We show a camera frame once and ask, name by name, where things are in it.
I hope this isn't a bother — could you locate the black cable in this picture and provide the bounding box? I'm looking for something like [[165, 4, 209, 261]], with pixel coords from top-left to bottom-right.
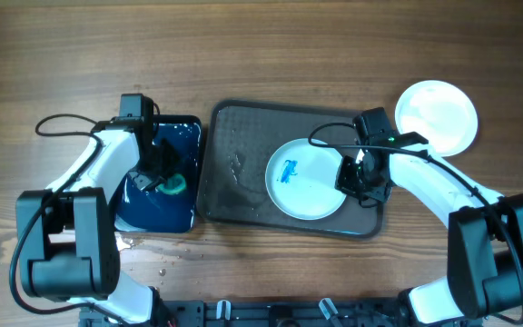
[[8, 113, 131, 319], [307, 122, 523, 326]]

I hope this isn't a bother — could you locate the white plate bottom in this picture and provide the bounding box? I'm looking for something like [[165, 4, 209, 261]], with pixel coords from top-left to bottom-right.
[[265, 138, 346, 221]]

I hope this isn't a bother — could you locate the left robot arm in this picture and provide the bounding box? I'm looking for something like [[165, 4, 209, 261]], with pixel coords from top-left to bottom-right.
[[8, 94, 186, 326]]

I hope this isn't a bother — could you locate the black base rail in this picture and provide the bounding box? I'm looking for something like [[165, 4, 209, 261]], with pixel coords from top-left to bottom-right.
[[78, 297, 485, 327]]

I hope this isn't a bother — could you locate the left black cable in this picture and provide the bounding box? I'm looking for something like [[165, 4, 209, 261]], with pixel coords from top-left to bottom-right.
[[8, 113, 131, 319]]

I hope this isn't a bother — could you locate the green yellow sponge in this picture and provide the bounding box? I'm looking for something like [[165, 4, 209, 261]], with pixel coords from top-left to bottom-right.
[[155, 173, 187, 195]]

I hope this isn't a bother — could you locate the right black cable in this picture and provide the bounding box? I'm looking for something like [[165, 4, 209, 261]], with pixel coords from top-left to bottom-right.
[[307, 122, 523, 326]]

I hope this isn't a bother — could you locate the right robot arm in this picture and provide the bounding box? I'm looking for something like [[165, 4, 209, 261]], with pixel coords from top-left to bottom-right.
[[335, 108, 523, 325]]

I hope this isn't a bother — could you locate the black water tray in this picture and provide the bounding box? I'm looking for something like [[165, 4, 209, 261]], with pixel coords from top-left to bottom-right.
[[110, 115, 202, 233]]

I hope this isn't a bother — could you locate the dark brown serving tray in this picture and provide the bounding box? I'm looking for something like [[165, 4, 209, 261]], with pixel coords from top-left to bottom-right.
[[197, 99, 384, 239]]

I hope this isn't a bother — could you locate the white plate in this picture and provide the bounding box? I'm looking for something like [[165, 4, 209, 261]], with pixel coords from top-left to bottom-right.
[[265, 138, 346, 221], [395, 80, 479, 157]]

